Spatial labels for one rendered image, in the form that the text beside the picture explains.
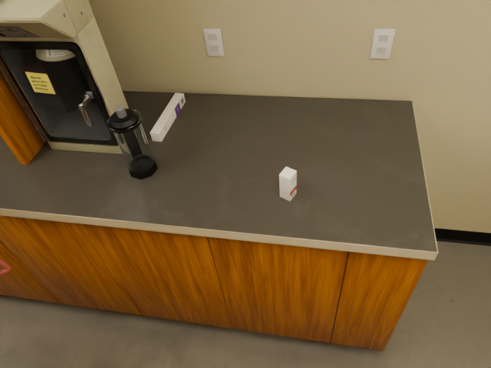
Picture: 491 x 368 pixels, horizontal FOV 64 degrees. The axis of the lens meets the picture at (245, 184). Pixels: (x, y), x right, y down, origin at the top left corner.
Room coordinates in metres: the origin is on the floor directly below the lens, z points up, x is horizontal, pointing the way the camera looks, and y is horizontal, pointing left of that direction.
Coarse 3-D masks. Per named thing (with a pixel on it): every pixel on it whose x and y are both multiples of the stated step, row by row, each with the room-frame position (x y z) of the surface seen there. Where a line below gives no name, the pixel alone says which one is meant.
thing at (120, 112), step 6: (120, 108) 1.01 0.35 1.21; (114, 114) 1.03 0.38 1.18; (120, 114) 1.00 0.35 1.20; (126, 114) 1.02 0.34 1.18; (132, 114) 1.02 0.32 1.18; (114, 120) 0.99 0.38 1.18; (120, 120) 0.99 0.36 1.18; (126, 120) 0.99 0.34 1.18; (132, 120) 0.99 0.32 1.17; (114, 126) 0.98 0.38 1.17; (120, 126) 0.97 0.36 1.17; (126, 126) 0.97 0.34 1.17
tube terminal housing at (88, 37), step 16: (64, 0) 1.11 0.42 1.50; (80, 0) 1.18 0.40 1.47; (80, 16) 1.15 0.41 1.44; (80, 32) 1.12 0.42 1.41; (96, 32) 1.19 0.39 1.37; (80, 48) 1.11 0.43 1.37; (96, 48) 1.16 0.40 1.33; (96, 64) 1.13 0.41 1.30; (112, 64) 1.21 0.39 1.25; (96, 80) 1.11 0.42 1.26; (112, 80) 1.18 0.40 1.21; (112, 96) 1.15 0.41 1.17; (112, 112) 1.11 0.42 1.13; (64, 144) 1.17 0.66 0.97; (80, 144) 1.15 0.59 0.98
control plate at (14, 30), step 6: (0, 30) 1.08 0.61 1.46; (6, 30) 1.08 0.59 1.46; (12, 30) 1.07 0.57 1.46; (18, 30) 1.06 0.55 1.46; (24, 30) 1.06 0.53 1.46; (0, 36) 1.13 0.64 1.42; (12, 36) 1.11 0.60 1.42; (18, 36) 1.11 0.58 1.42; (30, 36) 1.10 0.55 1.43; (36, 36) 1.09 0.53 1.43
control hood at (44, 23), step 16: (0, 0) 1.15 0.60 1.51; (16, 0) 1.13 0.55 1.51; (32, 0) 1.12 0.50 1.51; (48, 0) 1.11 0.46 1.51; (0, 16) 1.04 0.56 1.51; (16, 16) 1.03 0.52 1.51; (32, 16) 1.01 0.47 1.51; (48, 16) 1.03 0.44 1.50; (64, 16) 1.08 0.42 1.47; (32, 32) 1.07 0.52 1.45; (48, 32) 1.06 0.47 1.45; (64, 32) 1.06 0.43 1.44
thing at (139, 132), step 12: (108, 120) 1.02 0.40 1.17; (132, 132) 0.98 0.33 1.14; (144, 132) 1.02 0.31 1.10; (120, 144) 0.98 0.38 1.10; (132, 144) 0.97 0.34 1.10; (144, 144) 1.00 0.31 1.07; (132, 156) 0.97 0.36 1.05; (144, 156) 0.98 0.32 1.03; (132, 168) 0.98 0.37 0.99; (144, 168) 0.97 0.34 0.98
